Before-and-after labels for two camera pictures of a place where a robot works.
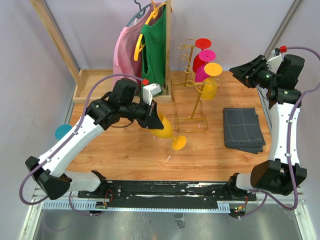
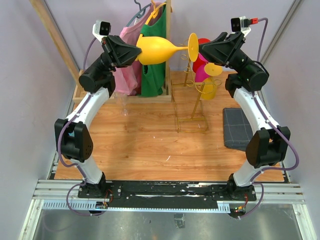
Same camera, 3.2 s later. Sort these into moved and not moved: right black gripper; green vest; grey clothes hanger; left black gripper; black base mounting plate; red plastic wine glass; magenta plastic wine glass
Moved: right black gripper; left black gripper
Not moved: black base mounting plate; grey clothes hanger; magenta plastic wine glass; red plastic wine glass; green vest
